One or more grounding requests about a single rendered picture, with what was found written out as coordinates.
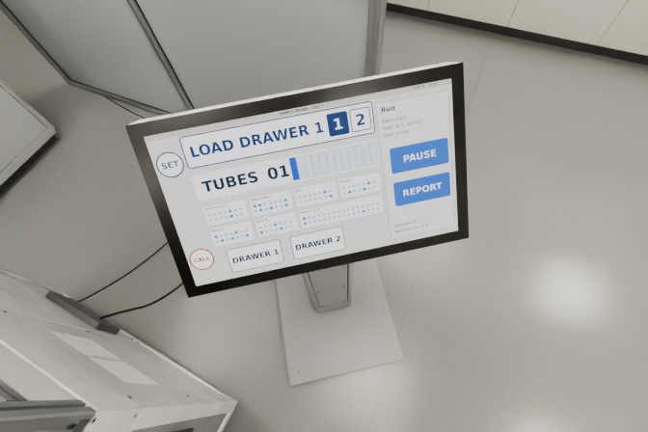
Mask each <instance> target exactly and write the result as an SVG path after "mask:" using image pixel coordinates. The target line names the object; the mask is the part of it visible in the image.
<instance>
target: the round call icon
mask: <svg viewBox="0 0 648 432"><path fill-rule="evenodd" d="M185 253H186V255H187V257H188V260H189V263H190V266H191V269H192V272H193V273H196V272H201V271H204V270H209V269H214V268H218V265H217V262H216V259H215V255H214V253H213V250H212V247H211V246H207V247H202V248H198V249H193V250H189V251H185Z"/></svg>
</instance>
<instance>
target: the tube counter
mask: <svg viewBox="0 0 648 432"><path fill-rule="evenodd" d="M263 165H264V169H265V172H266V177H267V181H268V185H269V187H273V186H278V185H283V184H287V183H292V182H297V181H302V180H307V179H312V178H317V177H322V176H330V175H335V174H340V173H345V172H350V171H355V170H359V169H363V168H368V167H373V166H378V165H380V161H379V153H378V146H377V139H376V140H371V141H366V142H360V143H356V144H351V145H346V146H341V147H336V148H327V149H323V150H318V151H313V152H308V153H303V154H297V155H292V156H287V157H283V158H278V159H273V160H268V161H263Z"/></svg>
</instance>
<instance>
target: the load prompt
mask: <svg viewBox="0 0 648 432"><path fill-rule="evenodd" d="M373 133H376V129H375V121H374V114H373V105H372V100H370V101H364V102H359V103H354V104H349V105H343V106H339V107H334V108H329V109H323V110H318V111H313V112H308V113H304V114H298V115H293V116H288V117H283V118H277V119H273V120H268V121H258V122H253V123H248V124H243V125H238V126H233V127H228V128H223V129H218V130H212V131H207V132H203V133H198V134H192V135H187V136H182V137H177V138H178V140H179V143H180V146H181V149H182V152H183V155H184V158H185V162H186V165H187V168H188V170H192V169H197V168H201V167H206V166H211V165H216V164H221V163H226V162H230V161H235V160H241V159H246V158H251V157H256V156H261V155H265V154H270V153H275V152H280V151H285V150H291V149H299V148H304V147H309V146H314V145H319V144H324V143H329V142H334V141H339V140H344V139H349V138H354V137H359V136H364V135H368V134H373Z"/></svg>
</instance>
